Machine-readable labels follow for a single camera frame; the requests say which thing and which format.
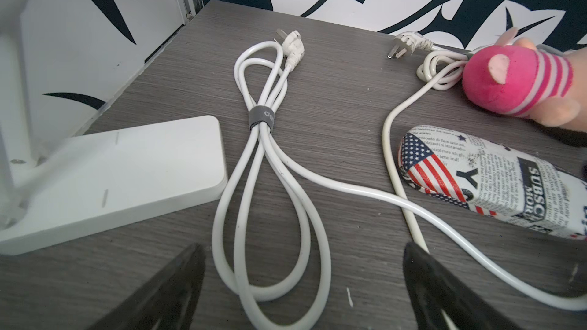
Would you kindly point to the plush doll pink shirt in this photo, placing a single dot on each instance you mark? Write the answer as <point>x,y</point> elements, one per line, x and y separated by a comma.
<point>514,78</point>

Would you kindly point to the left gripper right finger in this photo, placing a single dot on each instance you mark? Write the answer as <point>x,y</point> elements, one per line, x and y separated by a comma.
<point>435,292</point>

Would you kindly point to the white desk lamp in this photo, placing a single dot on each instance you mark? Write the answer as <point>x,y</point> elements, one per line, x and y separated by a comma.
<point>97,182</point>

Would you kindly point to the orange power strip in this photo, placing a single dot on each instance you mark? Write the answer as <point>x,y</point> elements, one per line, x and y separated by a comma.
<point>441,70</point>

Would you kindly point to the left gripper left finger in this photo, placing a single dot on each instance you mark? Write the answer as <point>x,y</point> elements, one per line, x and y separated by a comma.
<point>167,301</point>

